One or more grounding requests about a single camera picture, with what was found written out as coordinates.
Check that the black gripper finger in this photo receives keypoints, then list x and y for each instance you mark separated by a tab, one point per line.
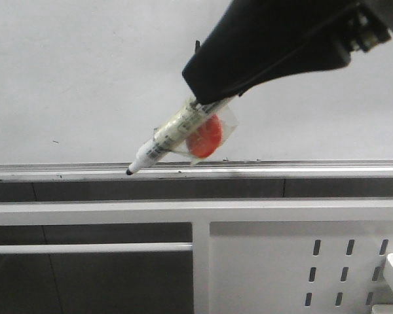
258	41

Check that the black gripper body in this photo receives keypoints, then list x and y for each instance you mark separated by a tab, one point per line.
358	29

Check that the red round magnet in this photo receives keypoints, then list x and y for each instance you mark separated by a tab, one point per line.
206	138

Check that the white whiteboard marker pen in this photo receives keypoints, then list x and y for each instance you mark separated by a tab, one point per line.
169	136

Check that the white whiteboard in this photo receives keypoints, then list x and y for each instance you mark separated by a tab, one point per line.
89	81

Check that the aluminium whiteboard tray rail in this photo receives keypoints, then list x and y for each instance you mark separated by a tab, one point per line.
299	169

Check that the white metal pegboard frame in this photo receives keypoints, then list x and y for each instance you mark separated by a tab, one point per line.
260	256

